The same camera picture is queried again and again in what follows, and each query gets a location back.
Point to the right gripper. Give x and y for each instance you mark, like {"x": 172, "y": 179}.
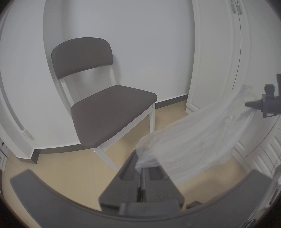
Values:
{"x": 278, "y": 106}

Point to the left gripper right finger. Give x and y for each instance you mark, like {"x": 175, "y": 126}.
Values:
{"x": 161, "y": 186}

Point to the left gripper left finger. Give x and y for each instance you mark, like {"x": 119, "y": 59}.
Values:
{"x": 121, "y": 186}

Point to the clear plastic bag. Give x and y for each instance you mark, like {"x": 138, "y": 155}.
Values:
{"x": 197, "y": 136}

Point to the white chair with grey seat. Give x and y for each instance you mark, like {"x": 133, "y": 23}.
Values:
{"x": 107, "y": 113}

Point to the white wardrobe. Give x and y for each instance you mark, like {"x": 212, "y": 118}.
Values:
{"x": 216, "y": 56}

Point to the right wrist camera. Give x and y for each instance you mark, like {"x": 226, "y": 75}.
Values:
{"x": 269, "y": 89}

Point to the white wall socket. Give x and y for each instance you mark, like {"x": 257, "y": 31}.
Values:
{"x": 26, "y": 135}

